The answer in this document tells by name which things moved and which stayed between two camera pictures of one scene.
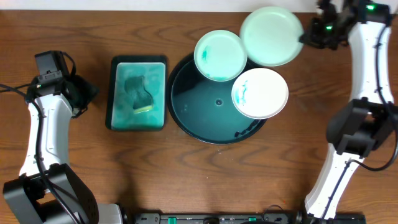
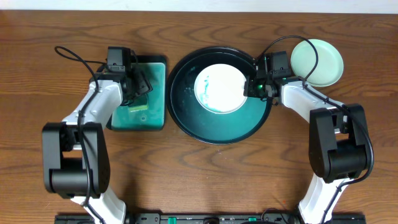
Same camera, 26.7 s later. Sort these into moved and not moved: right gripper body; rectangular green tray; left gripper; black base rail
Moved: right gripper body; left gripper
Not moved: rectangular green tray; black base rail
